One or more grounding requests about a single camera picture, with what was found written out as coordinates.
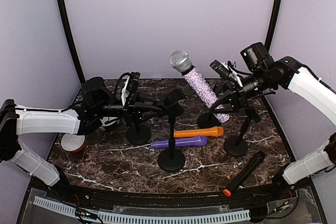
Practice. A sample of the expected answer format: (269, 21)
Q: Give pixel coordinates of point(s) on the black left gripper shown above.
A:
(137, 109)

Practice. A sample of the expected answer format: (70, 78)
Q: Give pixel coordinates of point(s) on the black microphone orange cap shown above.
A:
(255, 161)

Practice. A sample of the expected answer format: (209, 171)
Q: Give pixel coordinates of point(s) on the black table front rail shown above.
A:
(173, 191)

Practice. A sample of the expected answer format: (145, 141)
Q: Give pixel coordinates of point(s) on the white cable duct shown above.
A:
(145, 215)

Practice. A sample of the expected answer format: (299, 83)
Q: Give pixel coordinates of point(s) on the black stand ring clip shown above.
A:
(138, 134)

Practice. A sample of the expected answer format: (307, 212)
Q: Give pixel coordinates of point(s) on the glitter microphone silver head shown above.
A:
(181, 62)

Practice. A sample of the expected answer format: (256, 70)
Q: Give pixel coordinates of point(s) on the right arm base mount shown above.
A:
(278, 187)

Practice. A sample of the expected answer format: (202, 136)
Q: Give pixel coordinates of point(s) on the orange toy microphone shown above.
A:
(215, 131)

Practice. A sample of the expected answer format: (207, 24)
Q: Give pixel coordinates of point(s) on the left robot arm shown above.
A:
(79, 119)

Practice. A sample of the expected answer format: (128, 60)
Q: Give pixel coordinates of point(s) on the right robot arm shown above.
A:
(298, 81)

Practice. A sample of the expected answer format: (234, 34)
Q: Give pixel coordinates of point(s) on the small black stand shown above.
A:
(235, 145)
(207, 120)

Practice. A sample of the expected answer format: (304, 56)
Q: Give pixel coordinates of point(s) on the black corner post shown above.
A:
(70, 40)
(272, 23)

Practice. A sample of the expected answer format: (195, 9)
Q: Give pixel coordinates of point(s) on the tall stand large clip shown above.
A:
(171, 159)

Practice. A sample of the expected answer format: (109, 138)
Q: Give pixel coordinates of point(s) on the right black corner post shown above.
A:
(272, 23)

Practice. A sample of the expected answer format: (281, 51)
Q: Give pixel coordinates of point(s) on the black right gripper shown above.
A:
(237, 95)

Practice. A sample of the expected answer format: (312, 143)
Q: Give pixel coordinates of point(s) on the white cup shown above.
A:
(73, 143)

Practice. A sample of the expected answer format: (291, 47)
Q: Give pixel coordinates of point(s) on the purple toy microphone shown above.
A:
(182, 142)

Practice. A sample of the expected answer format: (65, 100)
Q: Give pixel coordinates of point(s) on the left black corner post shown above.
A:
(70, 40)

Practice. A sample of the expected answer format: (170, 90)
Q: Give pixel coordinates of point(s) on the white bowl black rim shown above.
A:
(109, 123)

